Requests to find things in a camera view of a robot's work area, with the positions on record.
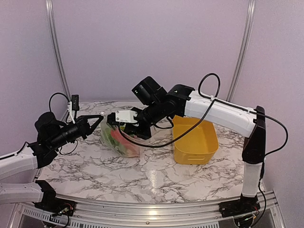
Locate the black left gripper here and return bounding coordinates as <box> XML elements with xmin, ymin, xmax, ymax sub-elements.
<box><xmin>49</xmin><ymin>114</ymin><xmax>103</xmax><ymax>150</ymax></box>

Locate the clear zip top bag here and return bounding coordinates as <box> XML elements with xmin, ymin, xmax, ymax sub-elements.
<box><xmin>100</xmin><ymin>107</ymin><xmax>152</xmax><ymax>158</ymax></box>

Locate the green grapes toy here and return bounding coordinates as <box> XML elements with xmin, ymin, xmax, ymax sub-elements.
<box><xmin>101</xmin><ymin>128</ymin><xmax>125</xmax><ymax>155</ymax></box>

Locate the orange carrot toy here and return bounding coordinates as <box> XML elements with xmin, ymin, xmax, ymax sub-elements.
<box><xmin>110</xmin><ymin>129</ymin><xmax>138</xmax><ymax>154</ymax></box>

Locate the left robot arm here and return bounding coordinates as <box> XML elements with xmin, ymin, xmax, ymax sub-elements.
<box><xmin>0</xmin><ymin>112</ymin><xmax>103</xmax><ymax>211</ymax></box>

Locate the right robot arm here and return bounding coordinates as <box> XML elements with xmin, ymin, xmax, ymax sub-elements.
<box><xmin>107</xmin><ymin>82</ymin><xmax>266</xmax><ymax>213</ymax></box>

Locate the yellow plastic basket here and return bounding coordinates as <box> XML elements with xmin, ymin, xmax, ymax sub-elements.
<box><xmin>173</xmin><ymin>121</ymin><xmax>219</xmax><ymax>165</ymax></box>

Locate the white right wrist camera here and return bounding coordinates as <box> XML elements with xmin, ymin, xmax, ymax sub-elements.
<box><xmin>112</xmin><ymin>110</ymin><xmax>138</xmax><ymax>124</ymax></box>

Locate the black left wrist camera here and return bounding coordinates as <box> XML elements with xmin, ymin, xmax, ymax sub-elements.
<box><xmin>67</xmin><ymin>95</ymin><xmax>80</xmax><ymax>124</ymax></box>

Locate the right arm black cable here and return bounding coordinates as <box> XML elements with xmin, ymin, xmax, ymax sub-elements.
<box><xmin>117</xmin><ymin>73</ymin><xmax>289</xmax><ymax>157</ymax></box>

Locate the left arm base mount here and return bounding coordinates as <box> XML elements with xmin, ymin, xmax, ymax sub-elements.
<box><xmin>34</xmin><ymin>198</ymin><xmax>76</xmax><ymax>216</ymax></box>

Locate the aluminium front rail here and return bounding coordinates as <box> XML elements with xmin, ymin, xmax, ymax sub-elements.
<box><xmin>14</xmin><ymin>190</ymin><xmax>285</xmax><ymax>228</ymax></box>

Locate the left aluminium frame post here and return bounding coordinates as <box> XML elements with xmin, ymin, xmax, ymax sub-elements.
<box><xmin>46</xmin><ymin>0</ymin><xmax>71</xmax><ymax>98</ymax></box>

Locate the aluminium frame post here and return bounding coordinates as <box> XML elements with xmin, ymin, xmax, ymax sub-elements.
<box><xmin>226</xmin><ymin>0</ymin><xmax>256</xmax><ymax>102</ymax></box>
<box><xmin>46</xmin><ymin>0</ymin><xmax>71</xmax><ymax>98</ymax></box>

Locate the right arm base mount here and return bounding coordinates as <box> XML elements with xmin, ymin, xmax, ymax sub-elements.
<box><xmin>219</xmin><ymin>199</ymin><xmax>260</xmax><ymax>218</ymax></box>

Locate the right aluminium frame post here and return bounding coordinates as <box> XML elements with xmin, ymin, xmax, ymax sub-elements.
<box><xmin>226</xmin><ymin>0</ymin><xmax>256</xmax><ymax>102</ymax></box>

